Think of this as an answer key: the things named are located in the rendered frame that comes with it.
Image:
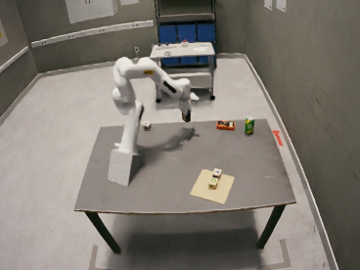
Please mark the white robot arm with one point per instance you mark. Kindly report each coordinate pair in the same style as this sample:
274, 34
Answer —
125, 98

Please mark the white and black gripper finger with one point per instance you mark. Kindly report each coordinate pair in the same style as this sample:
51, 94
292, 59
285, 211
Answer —
188, 117

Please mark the green drink can with yellow stripe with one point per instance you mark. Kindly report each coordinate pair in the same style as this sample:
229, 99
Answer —
249, 124

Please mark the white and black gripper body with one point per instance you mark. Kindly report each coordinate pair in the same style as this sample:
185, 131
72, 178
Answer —
185, 106

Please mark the tan square mat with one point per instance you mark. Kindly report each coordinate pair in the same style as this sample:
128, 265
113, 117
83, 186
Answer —
218, 195

